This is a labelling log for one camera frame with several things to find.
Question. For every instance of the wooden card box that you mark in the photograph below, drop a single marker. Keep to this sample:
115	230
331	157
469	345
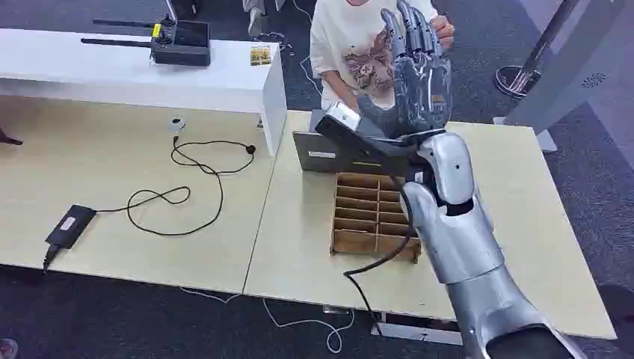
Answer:
364	218

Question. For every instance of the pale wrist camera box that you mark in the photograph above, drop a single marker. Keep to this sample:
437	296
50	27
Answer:
343	116

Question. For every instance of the yellow picture card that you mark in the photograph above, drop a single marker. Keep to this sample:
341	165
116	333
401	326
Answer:
261	55

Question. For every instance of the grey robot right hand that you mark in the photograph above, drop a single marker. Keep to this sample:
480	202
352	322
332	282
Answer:
421	94

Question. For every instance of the small round white device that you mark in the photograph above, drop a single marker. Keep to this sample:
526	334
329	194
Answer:
176	124

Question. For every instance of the black router with antennas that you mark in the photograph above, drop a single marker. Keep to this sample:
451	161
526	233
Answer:
181	47

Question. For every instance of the person's shoe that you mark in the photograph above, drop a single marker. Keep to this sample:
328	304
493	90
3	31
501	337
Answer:
255	22

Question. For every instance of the black power adapter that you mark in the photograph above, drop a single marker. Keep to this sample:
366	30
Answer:
70	227

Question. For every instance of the person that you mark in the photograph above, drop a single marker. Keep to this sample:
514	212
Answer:
346	44

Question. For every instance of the round black pole base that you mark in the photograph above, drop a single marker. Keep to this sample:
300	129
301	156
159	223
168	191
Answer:
510	81

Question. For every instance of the grey laptop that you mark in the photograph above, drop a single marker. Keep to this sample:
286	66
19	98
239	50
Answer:
322	158

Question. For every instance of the white bench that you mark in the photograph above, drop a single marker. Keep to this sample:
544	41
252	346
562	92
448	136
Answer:
99	74

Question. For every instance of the person's left hand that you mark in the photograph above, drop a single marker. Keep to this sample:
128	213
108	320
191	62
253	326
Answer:
444	30

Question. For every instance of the metal desk foot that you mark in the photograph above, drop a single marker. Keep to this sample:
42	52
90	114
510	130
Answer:
421	334

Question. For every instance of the large grey stand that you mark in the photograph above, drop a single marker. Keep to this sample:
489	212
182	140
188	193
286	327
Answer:
569	64

